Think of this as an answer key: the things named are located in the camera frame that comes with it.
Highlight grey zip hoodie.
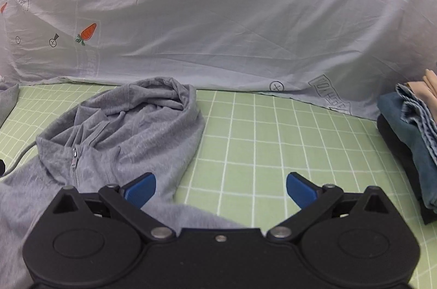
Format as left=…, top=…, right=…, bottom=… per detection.
left=1, top=78, right=235, bottom=288

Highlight green grid mat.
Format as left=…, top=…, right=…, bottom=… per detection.
left=1, top=84, right=436, bottom=288

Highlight grey sweatpants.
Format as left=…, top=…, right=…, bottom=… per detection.
left=0, top=82, right=19, bottom=126

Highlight folded black garment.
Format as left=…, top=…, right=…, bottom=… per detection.
left=376, top=115, right=436, bottom=225

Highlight folded blue jeans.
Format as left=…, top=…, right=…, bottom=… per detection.
left=377, top=84, right=436, bottom=211

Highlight folded beige garment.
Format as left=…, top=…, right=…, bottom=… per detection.
left=407, top=69, right=437, bottom=121

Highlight grey carrot print sheet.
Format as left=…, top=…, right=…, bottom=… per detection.
left=1, top=0, right=436, bottom=118

